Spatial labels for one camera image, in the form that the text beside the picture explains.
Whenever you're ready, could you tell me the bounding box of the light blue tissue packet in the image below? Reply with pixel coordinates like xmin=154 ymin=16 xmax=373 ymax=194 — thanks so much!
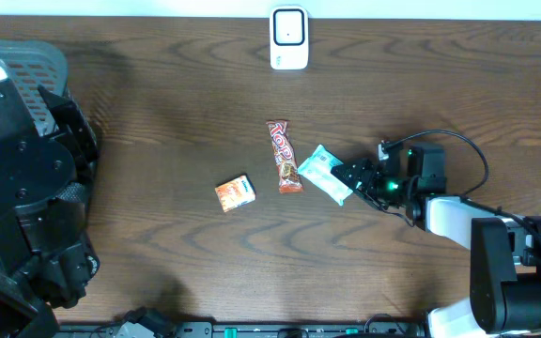
xmin=298 ymin=145 xmax=352 ymax=207

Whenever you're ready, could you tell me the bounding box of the red Top chocolate bar wrapper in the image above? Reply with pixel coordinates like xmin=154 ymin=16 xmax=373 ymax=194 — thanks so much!
xmin=266 ymin=119 xmax=303 ymax=193

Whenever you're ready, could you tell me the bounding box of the orange snack box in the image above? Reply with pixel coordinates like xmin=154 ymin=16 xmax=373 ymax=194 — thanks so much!
xmin=215 ymin=175 xmax=256 ymax=212

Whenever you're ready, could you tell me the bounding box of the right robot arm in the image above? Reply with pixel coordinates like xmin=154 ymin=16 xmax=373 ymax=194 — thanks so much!
xmin=331 ymin=143 xmax=541 ymax=337

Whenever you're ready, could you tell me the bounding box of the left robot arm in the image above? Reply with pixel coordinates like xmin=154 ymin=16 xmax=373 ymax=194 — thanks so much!
xmin=0 ymin=60 xmax=100 ymax=337

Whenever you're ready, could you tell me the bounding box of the white barcode scanner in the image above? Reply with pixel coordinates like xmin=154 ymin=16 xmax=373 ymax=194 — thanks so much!
xmin=270 ymin=6 xmax=310 ymax=70

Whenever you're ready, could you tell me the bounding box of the grey plastic mesh basket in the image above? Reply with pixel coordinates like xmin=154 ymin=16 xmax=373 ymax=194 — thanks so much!
xmin=0 ymin=39 xmax=70 ymax=136

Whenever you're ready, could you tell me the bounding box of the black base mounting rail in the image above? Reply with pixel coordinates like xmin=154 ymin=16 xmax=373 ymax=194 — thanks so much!
xmin=54 ymin=318 xmax=429 ymax=338

